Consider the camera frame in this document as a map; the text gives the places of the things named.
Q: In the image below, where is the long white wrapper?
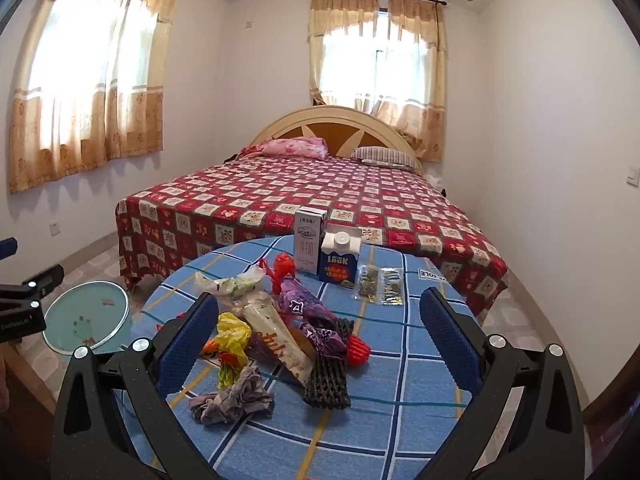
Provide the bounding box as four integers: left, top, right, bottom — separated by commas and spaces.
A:
242, 302, 318, 386

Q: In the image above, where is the black foam net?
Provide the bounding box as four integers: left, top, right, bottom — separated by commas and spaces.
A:
302, 317, 355, 409

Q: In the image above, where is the light blue cartoon bin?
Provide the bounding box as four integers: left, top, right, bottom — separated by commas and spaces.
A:
42, 280, 133, 357

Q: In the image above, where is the orange foam net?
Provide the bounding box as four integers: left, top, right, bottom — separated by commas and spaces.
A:
345, 335, 372, 366

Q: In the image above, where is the white milk carton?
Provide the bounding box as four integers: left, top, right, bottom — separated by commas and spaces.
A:
294, 207, 327, 275

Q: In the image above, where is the narrow beige patterned curtain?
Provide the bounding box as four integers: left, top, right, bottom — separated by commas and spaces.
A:
306, 0, 447, 163

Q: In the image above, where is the striped pillow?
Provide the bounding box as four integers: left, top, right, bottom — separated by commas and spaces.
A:
350, 146, 420, 170

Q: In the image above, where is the wide beige patterned curtain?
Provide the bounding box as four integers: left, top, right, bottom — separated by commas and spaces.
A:
7, 0, 183, 195

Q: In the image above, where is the blue plaid blanket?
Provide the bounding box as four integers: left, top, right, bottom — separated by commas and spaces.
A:
116, 234, 483, 480

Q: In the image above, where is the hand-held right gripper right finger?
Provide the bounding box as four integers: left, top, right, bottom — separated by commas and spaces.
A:
420, 287, 586, 480

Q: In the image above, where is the clear plastic bag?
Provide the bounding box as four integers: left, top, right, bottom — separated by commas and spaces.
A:
194, 265, 268, 306

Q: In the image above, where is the bed with red checkered bedspread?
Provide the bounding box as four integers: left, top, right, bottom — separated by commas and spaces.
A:
115, 152, 510, 311

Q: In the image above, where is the grey crumpled cloth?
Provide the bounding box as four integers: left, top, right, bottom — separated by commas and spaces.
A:
189, 366, 275, 427

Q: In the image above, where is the cream wooden headboard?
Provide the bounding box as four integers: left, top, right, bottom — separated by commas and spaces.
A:
247, 106, 423, 173

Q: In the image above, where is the clear snack packet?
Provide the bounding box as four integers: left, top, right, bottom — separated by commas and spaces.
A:
379, 266, 405, 306
353, 263, 382, 302

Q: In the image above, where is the blue carton with white cap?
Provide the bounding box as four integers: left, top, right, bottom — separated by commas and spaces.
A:
318, 226, 362, 288

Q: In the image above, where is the pink floral pillow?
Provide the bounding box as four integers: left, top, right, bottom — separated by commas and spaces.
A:
257, 137, 328, 160

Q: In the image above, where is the red net bag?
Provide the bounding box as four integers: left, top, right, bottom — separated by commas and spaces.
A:
257, 252, 301, 293

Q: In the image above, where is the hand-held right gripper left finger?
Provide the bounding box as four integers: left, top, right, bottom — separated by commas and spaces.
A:
52, 292, 221, 480

